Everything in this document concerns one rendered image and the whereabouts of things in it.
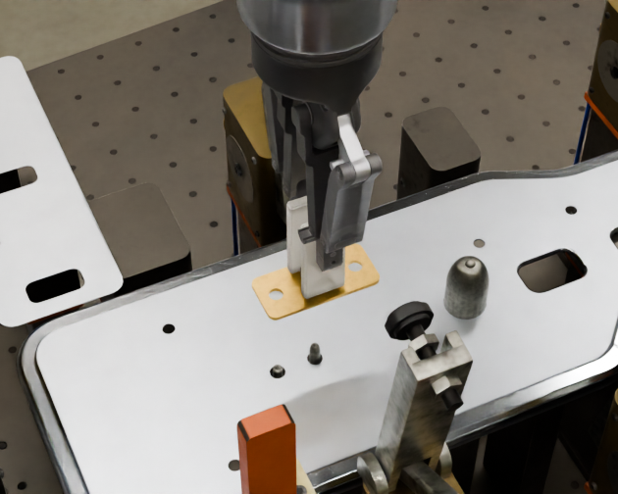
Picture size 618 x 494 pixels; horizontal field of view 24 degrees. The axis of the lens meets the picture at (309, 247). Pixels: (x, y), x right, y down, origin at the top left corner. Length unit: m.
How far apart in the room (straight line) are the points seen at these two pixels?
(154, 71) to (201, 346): 0.69
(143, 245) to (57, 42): 1.68
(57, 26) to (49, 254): 1.74
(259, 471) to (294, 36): 0.25
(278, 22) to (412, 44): 0.98
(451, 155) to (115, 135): 0.54
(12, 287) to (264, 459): 0.37
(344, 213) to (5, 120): 0.46
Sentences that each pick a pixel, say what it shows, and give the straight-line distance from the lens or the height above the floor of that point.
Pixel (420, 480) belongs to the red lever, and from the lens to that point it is 0.90.
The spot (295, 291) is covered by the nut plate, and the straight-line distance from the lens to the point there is 0.98.
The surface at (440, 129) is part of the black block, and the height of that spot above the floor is 0.99.
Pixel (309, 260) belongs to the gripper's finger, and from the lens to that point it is 0.94.
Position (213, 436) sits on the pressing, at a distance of 1.03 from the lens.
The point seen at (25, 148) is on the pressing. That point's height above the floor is 1.00.
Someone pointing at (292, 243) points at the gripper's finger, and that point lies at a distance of 0.96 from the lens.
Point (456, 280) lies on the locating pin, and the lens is 1.06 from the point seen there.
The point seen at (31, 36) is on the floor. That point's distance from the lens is 2.84.
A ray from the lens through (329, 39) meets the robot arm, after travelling 0.76.
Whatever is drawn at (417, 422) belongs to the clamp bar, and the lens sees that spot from 0.85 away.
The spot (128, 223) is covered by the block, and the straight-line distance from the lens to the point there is 1.18.
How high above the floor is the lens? 1.87
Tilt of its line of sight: 50 degrees down
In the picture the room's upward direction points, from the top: straight up
